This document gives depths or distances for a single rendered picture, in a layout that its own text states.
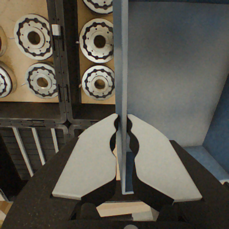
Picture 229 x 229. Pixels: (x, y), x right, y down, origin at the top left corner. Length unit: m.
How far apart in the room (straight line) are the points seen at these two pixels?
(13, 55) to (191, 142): 0.48
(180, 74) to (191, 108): 0.06
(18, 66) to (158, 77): 0.40
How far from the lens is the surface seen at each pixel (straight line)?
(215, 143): 0.25
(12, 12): 0.47
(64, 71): 0.32
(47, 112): 0.41
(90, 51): 0.37
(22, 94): 0.50
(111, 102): 0.44
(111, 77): 0.38
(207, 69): 0.20
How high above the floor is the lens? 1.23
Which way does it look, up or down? 61 degrees down
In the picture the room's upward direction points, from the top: 172 degrees clockwise
